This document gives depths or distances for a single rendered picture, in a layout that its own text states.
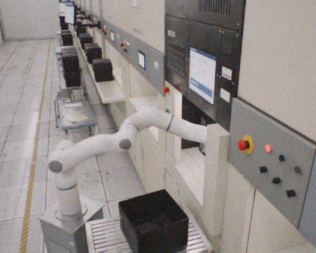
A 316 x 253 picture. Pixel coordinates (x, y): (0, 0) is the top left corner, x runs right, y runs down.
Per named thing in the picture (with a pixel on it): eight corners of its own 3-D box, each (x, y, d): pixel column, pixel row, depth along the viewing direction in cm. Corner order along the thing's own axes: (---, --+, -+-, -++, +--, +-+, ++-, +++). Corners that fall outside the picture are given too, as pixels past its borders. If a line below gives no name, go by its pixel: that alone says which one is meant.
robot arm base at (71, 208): (47, 214, 180) (41, 188, 172) (70, 196, 195) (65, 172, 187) (72, 225, 171) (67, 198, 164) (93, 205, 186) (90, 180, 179)
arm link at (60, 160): (60, 164, 176) (50, 180, 161) (50, 146, 171) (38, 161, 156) (141, 137, 166) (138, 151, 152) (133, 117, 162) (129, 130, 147)
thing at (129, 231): (165, 212, 180) (165, 187, 173) (189, 244, 157) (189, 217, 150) (119, 227, 170) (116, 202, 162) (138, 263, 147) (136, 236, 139)
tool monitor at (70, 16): (65, 29, 461) (62, 4, 446) (99, 28, 474) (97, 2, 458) (66, 32, 425) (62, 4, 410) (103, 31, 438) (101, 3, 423)
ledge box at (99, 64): (92, 77, 445) (90, 59, 434) (112, 75, 451) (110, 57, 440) (93, 82, 418) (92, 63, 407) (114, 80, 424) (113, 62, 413)
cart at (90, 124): (60, 132, 467) (55, 102, 447) (94, 126, 483) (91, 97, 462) (65, 163, 384) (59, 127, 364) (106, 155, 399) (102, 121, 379)
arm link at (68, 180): (52, 190, 170) (45, 152, 160) (62, 172, 187) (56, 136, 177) (74, 190, 169) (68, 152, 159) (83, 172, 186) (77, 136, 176)
